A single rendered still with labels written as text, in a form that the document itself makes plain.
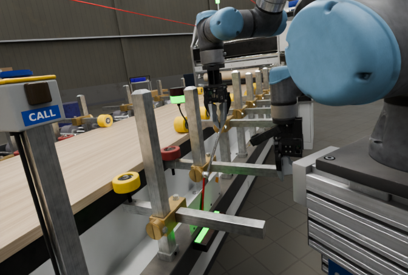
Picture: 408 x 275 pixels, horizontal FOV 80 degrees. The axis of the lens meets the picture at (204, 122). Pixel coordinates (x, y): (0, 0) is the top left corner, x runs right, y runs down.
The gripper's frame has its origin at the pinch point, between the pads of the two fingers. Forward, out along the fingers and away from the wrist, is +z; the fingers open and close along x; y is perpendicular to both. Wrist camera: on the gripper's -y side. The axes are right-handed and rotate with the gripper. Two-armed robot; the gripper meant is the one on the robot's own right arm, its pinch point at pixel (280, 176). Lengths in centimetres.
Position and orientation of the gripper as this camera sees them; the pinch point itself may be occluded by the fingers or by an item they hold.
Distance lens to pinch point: 85.9
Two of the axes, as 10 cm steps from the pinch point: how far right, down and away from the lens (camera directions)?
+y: 9.0, -0.1, -4.3
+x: 4.2, -2.5, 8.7
